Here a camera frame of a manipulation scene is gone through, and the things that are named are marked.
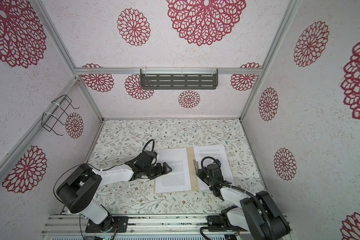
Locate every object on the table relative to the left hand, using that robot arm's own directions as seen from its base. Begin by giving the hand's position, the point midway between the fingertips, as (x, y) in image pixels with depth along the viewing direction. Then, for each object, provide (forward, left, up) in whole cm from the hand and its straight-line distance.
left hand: (166, 174), depth 89 cm
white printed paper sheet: (-2, -7, -2) cm, 8 cm away
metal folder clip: (+6, -19, -2) cm, 20 cm away
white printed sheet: (+16, -34, -1) cm, 38 cm away
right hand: (+3, -19, 0) cm, 19 cm away
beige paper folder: (-1, -16, -2) cm, 16 cm away
